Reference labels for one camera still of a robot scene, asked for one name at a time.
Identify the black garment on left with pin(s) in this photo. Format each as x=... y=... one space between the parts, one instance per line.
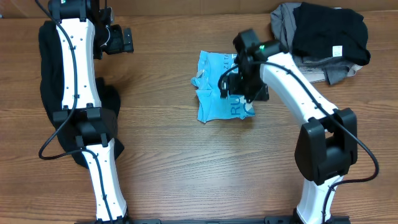
x=52 y=83

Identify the beige folded garment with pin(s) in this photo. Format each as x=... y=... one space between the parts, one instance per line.
x=332 y=73

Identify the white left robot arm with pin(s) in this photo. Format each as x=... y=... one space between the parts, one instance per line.
x=85 y=33

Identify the brown cardboard back panel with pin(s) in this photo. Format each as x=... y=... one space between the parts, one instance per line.
x=206 y=7

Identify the grey folded garment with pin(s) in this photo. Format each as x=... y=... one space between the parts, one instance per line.
x=283 y=27

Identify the black folded t-shirt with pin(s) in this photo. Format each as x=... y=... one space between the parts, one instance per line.
x=323 y=32

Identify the light blue printed t-shirt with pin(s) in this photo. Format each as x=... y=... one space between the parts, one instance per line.
x=211 y=105

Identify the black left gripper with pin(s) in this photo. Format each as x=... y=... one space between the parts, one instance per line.
x=118 y=45

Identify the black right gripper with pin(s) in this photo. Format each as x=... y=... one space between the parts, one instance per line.
x=261 y=92

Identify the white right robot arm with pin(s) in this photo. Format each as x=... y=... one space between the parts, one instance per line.
x=325 y=147

